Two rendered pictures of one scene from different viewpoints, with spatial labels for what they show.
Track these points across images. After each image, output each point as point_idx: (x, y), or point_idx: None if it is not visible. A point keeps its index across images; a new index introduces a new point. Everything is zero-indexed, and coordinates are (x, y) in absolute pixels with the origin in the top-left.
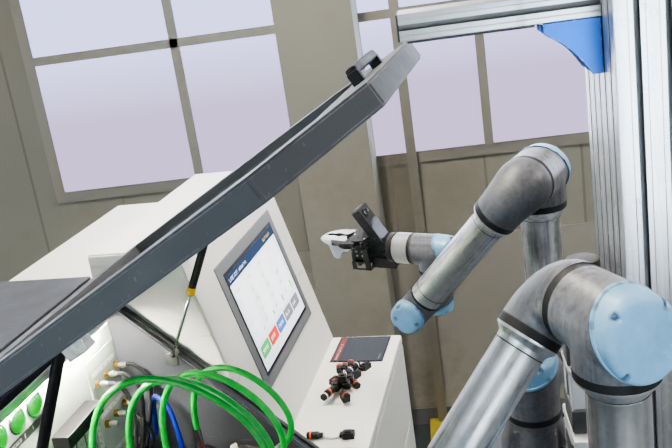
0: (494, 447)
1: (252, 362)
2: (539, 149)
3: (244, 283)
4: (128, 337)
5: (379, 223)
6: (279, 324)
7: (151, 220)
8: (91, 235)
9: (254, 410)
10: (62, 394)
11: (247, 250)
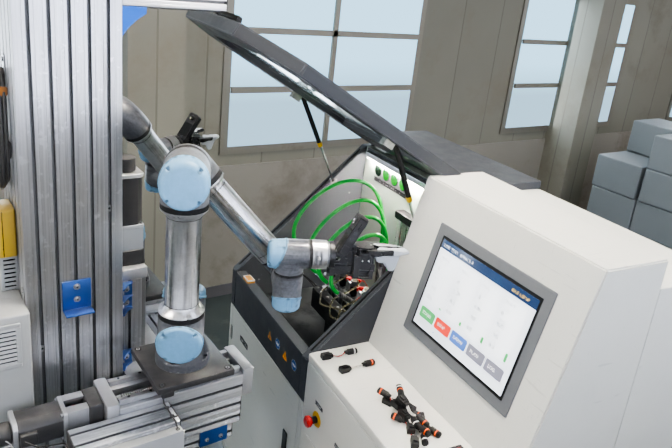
0: (213, 352)
1: (411, 297)
2: (180, 153)
3: (454, 267)
4: None
5: (347, 236)
6: (455, 336)
7: (520, 197)
8: (621, 234)
9: (370, 287)
10: (416, 202)
11: (484, 263)
